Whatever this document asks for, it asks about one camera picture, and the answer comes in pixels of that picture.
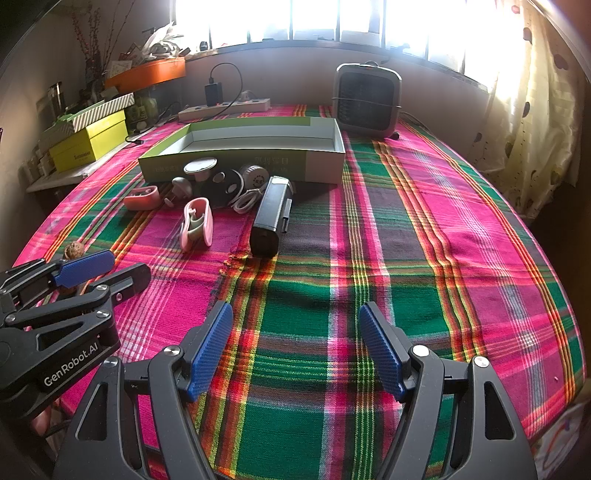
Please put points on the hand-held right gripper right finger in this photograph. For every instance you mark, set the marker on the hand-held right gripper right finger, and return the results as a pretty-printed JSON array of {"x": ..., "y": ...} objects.
[{"x": 378, "y": 350}]

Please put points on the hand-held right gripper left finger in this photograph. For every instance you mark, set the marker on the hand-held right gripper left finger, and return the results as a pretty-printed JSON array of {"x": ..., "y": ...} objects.
[{"x": 212, "y": 350}]

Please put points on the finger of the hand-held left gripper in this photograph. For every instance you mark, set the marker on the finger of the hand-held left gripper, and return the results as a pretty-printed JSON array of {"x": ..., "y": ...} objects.
[
  {"x": 83, "y": 270},
  {"x": 127, "y": 279}
]

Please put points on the brown walnut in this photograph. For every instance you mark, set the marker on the brown walnut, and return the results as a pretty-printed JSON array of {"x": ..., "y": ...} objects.
[{"x": 74, "y": 251}]

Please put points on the pink clip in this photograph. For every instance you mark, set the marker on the pink clip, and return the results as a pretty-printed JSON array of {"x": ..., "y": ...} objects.
[
  {"x": 143, "y": 197},
  {"x": 198, "y": 226}
]

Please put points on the white mushroom knob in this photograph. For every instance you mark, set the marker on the white mushroom knob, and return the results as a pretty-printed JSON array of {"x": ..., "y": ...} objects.
[{"x": 181, "y": 184}]

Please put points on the black disc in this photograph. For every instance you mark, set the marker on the black disc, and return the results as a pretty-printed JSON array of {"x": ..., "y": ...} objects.
[{"x": 226, "y": 183}]

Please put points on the black rectangular device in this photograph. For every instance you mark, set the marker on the black rectangular device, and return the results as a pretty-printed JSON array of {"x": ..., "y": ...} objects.
[{"x": 270, "y": 217}]

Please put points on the white round gadget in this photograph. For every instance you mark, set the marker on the white round gadget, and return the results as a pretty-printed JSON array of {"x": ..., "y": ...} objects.
[{"x": 254, "y": 174}]

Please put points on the white shallow cardboard box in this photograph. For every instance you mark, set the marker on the white shallow cardboard box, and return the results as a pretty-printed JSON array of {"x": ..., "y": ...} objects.
[{"x": 295, "y": 164}]

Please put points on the pink green plaid tablecloth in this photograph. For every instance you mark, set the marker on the pink green plaid tablecloth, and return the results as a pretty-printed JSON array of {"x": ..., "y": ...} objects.
[{"x": 323, "y": 277}]

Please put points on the yellow cardboard box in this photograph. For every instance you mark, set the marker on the yellow cardboard box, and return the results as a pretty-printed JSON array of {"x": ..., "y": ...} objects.
[{"x": 87, "y": 143}]

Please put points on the striped cardboard box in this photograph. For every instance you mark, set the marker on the striped cardboard box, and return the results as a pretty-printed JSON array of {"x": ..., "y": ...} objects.
[{"x": 101, "y": 108}]

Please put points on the green jars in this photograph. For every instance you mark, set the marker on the green jars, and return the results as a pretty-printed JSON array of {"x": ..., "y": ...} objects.
[{"x": 144, "y": 109}]

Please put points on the metal canister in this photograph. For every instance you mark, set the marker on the metal canister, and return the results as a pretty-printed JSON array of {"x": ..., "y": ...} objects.
[{"x": 55, "y": 98}]

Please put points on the white power strip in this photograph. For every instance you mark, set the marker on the white power strip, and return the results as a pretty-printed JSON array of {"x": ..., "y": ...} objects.
[{"x": 221, "y": 107}]

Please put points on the white printed cloth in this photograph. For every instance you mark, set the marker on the white printed cloth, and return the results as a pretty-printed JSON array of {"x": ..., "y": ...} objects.
[{"x": 561, "y": 438}]

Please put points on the black charger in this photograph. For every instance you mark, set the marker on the black charger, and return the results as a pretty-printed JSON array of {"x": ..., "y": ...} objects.
[{"x": 214, "y": 93}]

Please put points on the white cloth bundle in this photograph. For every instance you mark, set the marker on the white cloth bundle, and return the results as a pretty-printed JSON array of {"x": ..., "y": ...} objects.
[{"x": 159, "y": 44}]

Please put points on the dried flower branches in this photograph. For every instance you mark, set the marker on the dried flower branches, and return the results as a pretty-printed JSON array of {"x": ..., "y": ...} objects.
[{"x": 90, "y": 32}]

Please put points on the grey space heater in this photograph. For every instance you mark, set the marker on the grey space heater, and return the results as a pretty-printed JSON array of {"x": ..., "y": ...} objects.
[{"x": 364, "y": 99}]

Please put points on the cream dotted curtain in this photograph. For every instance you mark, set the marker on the cream dotted curtain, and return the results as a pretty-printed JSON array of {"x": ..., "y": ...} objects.
[{"x": 531, "y": 115}]

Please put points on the window with bars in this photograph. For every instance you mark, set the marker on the window with bars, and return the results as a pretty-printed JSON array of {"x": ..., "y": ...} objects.
[{"x": 323, "y": 18}]

